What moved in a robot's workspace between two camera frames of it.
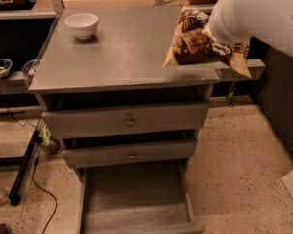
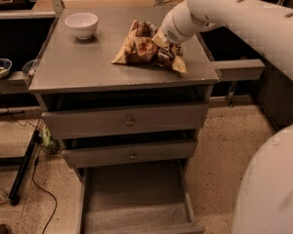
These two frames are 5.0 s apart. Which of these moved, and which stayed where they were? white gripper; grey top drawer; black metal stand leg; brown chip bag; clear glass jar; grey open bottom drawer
Moved: white gripper; brown chip bag
Stayed: grey open bottom drawer; grey top drawer; clear glass jar; black metal stand leg
